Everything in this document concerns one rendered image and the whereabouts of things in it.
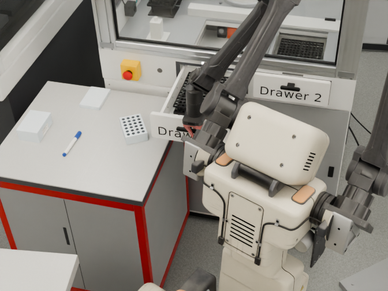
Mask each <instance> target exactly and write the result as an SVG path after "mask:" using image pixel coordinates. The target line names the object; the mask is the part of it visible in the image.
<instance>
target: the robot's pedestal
mask: <svg viewBox="0 0 388 291"><path fill-rule="evenodd" d="M78 266H79V258H78V255H72V254H64V253H51V252H36V251H22V250H15V249H1V248H0V291H70V290H71V287H72V283H73V280H74V277H75V275H76V271H77V268H78Z"/></svg>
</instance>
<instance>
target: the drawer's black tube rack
mask: <svg viewBox="0 0 388 291"><path fill-rule="evenodd" d="M189 74H190V72H189V73H188V75H187V77H186V79H185V81H184V83H183V85H182V87H181V90H180V92H179V94H178V96H177V98H176V101H175V103H176V102H177V103H178V104H179V103H180V104H185V105H186V86H187V85H188V80H187V79H189ZM223 78H224V79H221V81H220V83H221V84H223V83H224V82H225V81H226V80H227V79H228V78H229V77H226V76H224V77H223ZM185 84H186V85H185ZM183 87H184V88H183ZM221 93H222V94H224V95H226V96H227V97H229V94H227V93H225V92H223V91H222V92H221ZM206 95H207V94H206V93H203V100H204V98H205V97H206ZM179 96H180V97H179ZM178 99H179V100H178ZM185 112H186V109H182V108H177V107H176V108H175V109H174V111H173V114H177V115H184V114H185Z"/></svg>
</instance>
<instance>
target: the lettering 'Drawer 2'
mask: <svg viewBox="0 0 388 291"><path fill-rule="evenodd" d="M262 88H266V87H261V89H260V94H262ZM266 89H267V93H266V94H268V88H266ZM279 92H281V93H276V96H278V95H277V94H281V95H280V97H282V91H279ZM293 94H294V92H293V93H292V95H290V92H288V94H287V95H286V92H285V96H286V98H287V97H288V95H290V98H292V96H293ZM297 94H300V93H297ZM297 94H296V98H297V96H298V95H297ZM263 95H265V94H263ZM300 95H301V96H300V97H302V94H300ZM315 95H320V94H315ZM319 98H321V95H320V97H319ZM319 98H317V99H316V100H315V101H316V102H320V101H318V99H319ZM297 99H299V98H297Z"/></svg>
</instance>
